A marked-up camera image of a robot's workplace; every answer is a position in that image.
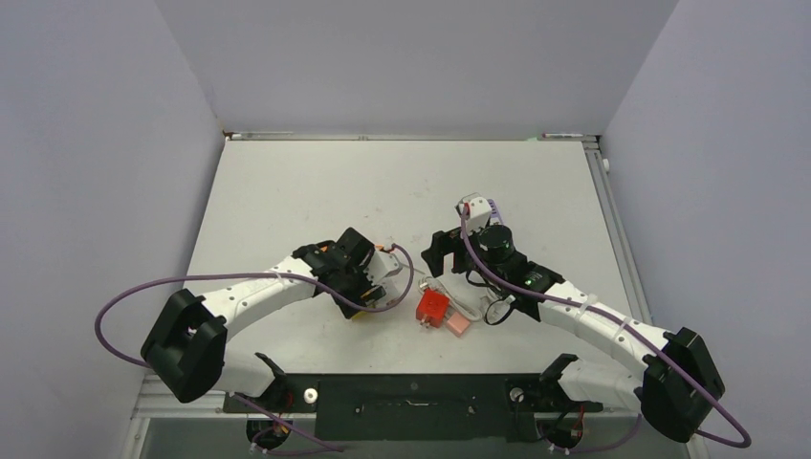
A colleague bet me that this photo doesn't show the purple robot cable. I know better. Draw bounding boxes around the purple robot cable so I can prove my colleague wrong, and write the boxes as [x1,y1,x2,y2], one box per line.
[458,204,754,456]
[93,243,417,457]

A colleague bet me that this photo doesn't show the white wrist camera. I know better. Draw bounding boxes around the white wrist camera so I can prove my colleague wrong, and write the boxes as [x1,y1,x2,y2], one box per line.
[455,193,493,234]
[365,249,403,283]

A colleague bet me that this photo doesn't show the yellow cube plug adapter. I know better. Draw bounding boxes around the yellow cube plug adapter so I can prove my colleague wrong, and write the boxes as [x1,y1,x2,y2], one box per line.
[350,311,370,323]

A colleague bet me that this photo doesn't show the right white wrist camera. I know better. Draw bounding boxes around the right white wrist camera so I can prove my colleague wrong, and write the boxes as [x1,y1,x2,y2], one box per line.
[455,193,493,234]

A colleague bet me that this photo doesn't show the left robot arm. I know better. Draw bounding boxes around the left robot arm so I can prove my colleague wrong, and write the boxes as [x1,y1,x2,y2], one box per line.
[141,228,403,411]

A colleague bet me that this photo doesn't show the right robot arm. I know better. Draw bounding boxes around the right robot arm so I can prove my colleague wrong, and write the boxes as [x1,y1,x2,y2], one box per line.
[421,224,726,443]

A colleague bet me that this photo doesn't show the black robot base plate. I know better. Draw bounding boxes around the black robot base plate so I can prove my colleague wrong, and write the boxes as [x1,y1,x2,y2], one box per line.
[254,373,603,442]

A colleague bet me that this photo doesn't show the purple power strip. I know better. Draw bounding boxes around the purple power strip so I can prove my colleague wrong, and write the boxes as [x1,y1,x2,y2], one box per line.
[488,199,504,225]

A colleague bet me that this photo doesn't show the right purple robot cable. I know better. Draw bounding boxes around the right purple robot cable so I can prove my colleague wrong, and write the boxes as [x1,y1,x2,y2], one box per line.
[458,204,754,456]

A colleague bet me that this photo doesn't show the pink cube plug adapter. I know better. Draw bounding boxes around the pink cube plug adapter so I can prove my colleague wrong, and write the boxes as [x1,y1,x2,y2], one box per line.
[445,312,471,338]

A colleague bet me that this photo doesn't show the red cube plug adapter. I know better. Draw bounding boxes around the red cube plug adapter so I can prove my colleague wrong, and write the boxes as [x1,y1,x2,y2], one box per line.
[415,289,450,328]

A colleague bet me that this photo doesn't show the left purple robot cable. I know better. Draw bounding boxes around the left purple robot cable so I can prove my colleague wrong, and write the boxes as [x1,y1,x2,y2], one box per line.
[93,243,417,457]

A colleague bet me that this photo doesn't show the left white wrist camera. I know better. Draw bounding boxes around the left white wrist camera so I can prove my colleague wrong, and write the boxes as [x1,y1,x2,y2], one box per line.
[365,249,403,283]

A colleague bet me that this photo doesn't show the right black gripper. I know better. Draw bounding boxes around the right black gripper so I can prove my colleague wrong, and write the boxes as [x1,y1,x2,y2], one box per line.
[424,216,506,287]

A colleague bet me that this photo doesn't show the aluminium frame rail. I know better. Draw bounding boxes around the aluminium frame rail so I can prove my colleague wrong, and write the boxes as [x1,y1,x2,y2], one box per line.
[131,373,703,421]

